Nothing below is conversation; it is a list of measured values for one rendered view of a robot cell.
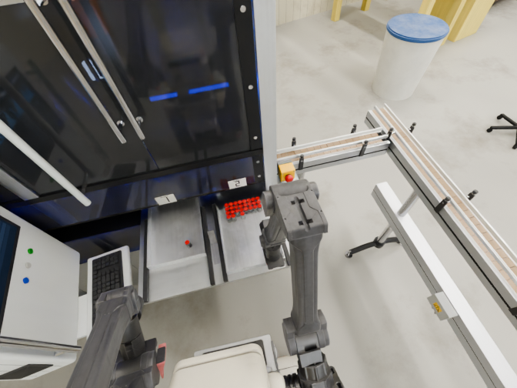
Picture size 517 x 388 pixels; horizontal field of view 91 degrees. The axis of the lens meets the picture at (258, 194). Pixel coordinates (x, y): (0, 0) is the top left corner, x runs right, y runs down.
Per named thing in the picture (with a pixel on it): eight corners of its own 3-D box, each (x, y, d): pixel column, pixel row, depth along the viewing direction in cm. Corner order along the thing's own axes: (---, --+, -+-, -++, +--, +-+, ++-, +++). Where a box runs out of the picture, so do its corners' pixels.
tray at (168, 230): (150, 207, 134) (148, 204, 131) (199, 196, 136) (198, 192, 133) (149, 269, 115) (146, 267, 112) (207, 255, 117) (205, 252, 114)
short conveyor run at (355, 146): (272, 182, 143) (271, 163, 131) (265, 162, 152) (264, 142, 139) (386, 155, 149) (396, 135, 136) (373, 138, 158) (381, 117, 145)
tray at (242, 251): (217, 209, 131) (216, 205, 128) (267, 199, 133) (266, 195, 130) (227, 274, 112) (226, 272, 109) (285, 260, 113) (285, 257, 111)
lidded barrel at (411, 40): (428, 93, 311) (464, 28, 252) (391, 109, 298) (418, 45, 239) (393, 71, 342) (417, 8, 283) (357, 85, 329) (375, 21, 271)
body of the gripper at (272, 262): (278, 242, 105) (278, 235, 99) (285, 266, 99) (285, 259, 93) (261, 246, 104) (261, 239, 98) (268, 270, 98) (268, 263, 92)
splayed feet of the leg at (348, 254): (342, 251, 205) (346, 244, 194) (400, 236, 209) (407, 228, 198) (346, 260, 201) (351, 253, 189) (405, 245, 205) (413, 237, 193)
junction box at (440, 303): (425, 297, 140) (434, 293, 133) (434, 295, 141) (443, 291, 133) (439, 321, 133) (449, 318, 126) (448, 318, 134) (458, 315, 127)
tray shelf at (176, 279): (142, 212, 136) (141, 209, 134) (270, 182, 141) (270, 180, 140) (139, 306, 108) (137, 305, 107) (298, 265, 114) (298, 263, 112)
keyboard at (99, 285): (93, 260, 127) (90, 259, 125) (121, 250, 130) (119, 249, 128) (93, 348, 105) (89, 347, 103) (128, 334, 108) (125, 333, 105)
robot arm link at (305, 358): (302, 373, 61) (324, 367, 62) (295, 332, 61) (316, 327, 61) (293, 349, 70) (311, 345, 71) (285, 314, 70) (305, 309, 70)
